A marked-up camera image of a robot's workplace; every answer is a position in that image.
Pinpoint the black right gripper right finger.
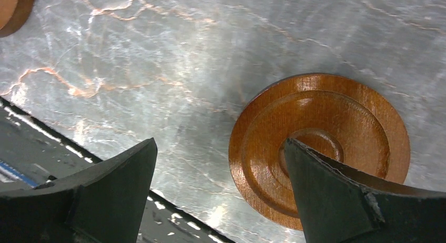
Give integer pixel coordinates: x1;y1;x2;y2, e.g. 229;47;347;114
284;139;445;242

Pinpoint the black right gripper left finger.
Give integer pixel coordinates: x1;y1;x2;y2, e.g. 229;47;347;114
1;138;158;242

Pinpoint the glossy wooden ridged coaster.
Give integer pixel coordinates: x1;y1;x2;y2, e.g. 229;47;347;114
1;0;35;38

